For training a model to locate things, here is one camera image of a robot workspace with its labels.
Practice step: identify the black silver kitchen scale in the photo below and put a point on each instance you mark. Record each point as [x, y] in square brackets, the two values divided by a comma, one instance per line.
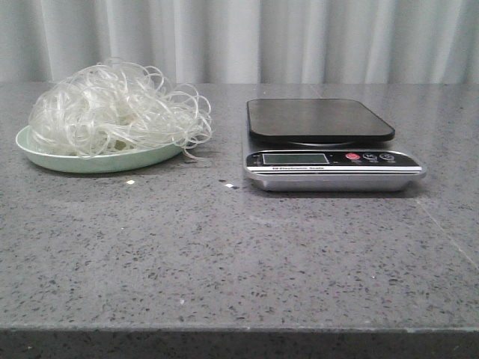
[323, 145]

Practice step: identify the white pleated curtain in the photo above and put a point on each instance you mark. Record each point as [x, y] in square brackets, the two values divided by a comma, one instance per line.
[348, 42]

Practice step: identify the light green round plate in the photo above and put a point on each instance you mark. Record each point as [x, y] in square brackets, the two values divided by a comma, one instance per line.
[122, 161]

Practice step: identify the white translucent vermicelli bundle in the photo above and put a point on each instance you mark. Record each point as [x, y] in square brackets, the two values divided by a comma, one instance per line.
[116, 107]

